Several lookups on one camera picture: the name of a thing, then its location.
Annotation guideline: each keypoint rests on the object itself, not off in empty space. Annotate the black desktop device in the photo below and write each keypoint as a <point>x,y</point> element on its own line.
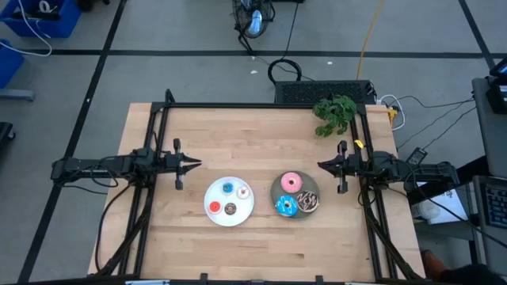
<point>498,97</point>

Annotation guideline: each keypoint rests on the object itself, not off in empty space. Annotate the black stand foot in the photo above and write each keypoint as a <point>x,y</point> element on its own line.
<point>6,132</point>

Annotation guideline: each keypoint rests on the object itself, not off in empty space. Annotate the white round plate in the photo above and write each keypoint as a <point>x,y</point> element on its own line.
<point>222,194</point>

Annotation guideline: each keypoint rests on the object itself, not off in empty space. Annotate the black floor fan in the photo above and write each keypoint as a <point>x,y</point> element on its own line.
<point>253,21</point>

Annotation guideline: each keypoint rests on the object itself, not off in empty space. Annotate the black monitor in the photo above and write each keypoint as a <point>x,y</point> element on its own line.
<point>500,68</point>

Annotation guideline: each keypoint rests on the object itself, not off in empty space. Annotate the small chocolate frosted donut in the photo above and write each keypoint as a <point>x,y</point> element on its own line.
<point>226,209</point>

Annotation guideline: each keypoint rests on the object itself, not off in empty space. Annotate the black keyboard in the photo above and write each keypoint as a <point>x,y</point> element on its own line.
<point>497,206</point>

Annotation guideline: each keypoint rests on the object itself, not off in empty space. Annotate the large blue frosted donut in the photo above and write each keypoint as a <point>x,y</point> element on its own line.
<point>280,206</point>

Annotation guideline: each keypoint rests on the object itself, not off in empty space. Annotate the green potted plant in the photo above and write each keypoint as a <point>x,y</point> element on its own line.
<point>336,112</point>

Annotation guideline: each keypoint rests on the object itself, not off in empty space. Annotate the grey round plate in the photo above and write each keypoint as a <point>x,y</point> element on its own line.
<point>311,183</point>

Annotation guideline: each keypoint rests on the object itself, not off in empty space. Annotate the grey keyboard shelf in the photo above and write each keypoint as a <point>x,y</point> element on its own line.
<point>491,245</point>

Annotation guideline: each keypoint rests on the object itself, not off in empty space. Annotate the black aluminium frame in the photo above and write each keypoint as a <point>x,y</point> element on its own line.
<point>237,105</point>

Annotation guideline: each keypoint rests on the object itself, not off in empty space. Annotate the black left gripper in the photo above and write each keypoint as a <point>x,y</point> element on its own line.
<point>174,163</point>

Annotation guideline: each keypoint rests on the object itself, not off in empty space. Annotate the black power adapter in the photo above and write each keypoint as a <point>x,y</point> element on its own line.
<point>418,155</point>

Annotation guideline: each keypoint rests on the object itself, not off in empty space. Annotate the grey side desk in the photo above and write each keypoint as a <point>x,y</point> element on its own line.
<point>495,138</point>

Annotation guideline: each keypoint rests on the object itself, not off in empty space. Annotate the small red frosted donut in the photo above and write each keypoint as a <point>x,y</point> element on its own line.
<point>211,207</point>

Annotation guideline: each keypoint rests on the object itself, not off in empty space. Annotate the person's shoe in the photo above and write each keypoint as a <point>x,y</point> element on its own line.
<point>432,264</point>

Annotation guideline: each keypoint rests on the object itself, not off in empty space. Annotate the small blue frosted donut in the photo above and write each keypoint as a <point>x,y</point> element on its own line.
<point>223,188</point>

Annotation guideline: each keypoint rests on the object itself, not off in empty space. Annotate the large pink frosted donut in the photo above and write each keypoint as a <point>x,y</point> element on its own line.
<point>285,183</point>

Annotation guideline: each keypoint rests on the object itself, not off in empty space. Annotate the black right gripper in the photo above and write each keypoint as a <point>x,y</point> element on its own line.
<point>355,165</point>

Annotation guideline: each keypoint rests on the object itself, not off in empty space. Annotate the white paper sheet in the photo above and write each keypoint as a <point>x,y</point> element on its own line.
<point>453,206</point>

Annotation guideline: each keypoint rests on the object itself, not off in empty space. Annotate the yellow power plug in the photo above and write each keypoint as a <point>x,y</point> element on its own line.
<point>392,115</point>

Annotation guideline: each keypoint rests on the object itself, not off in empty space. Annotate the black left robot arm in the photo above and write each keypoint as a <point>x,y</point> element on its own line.
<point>79,168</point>

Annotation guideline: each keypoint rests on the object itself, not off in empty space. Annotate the grey metal base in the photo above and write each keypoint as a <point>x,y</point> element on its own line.
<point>16,95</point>

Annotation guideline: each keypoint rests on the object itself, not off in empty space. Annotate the large chocolate frosted donut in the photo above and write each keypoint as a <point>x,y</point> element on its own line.
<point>302,201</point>

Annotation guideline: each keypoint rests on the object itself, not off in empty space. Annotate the blue storage bin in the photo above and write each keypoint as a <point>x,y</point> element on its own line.
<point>10,63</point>
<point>63,23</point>

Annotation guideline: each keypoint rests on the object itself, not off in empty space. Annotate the yellow tag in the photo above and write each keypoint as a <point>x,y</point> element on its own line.
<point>358,143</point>

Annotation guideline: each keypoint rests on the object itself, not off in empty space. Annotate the person's leg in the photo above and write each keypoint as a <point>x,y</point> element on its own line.
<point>471,275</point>

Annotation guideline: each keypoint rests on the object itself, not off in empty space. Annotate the black perforated computer case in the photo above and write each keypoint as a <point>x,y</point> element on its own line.
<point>301,92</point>

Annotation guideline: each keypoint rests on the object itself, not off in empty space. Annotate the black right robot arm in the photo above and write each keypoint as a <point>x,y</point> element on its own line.
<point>431,174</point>

